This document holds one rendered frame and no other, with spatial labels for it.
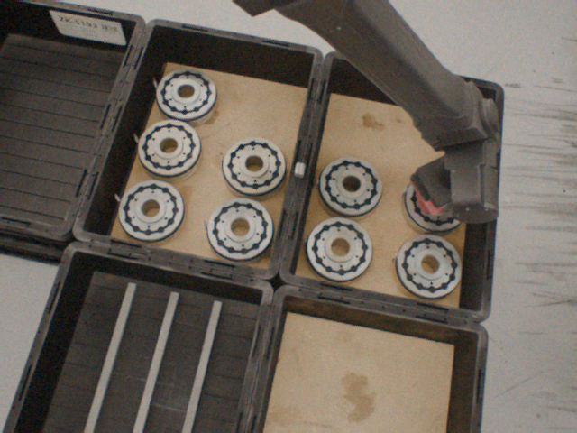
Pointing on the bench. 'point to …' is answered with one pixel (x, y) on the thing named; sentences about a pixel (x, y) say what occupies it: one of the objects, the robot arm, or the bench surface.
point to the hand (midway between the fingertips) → (439, 198)
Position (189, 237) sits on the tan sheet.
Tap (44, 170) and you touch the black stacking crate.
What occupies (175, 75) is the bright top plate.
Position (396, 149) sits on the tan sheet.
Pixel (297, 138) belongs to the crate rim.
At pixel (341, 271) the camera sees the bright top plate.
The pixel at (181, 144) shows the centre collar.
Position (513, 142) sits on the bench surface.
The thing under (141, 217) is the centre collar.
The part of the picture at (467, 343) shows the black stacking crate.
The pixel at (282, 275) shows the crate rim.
